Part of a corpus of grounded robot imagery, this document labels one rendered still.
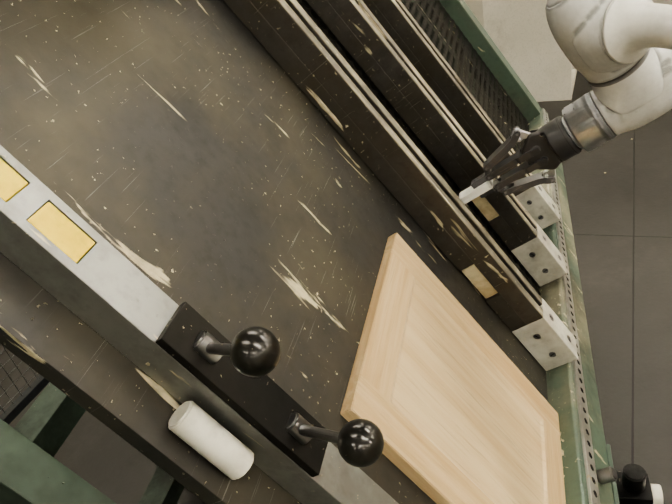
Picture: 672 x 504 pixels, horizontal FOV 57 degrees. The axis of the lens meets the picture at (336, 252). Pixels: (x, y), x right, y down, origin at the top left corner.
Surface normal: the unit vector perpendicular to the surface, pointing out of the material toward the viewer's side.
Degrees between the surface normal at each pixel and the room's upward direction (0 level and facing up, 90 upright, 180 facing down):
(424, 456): 60
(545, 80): 90
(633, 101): 97
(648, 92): 94
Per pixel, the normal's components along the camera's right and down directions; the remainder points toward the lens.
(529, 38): -0.36, 0.57
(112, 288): 0.72, -0.45
